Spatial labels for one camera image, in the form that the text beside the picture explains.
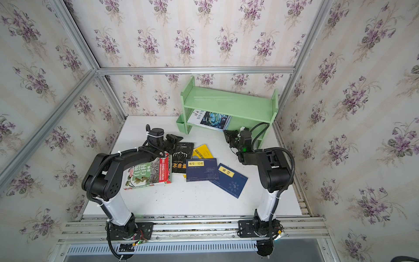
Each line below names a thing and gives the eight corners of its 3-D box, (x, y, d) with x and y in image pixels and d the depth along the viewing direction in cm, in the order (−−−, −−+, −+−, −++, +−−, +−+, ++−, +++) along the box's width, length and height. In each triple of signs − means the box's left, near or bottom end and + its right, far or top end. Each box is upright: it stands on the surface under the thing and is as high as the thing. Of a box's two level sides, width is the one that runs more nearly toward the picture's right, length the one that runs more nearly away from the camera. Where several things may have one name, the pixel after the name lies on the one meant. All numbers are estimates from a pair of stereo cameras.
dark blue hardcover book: (186, 182, 90) (185, 179, 87) (186, 162, 98) (185, 159, 95) (219, 179, 91) (219, 177, 88) (216, 160, 99) (216, 157, 96)
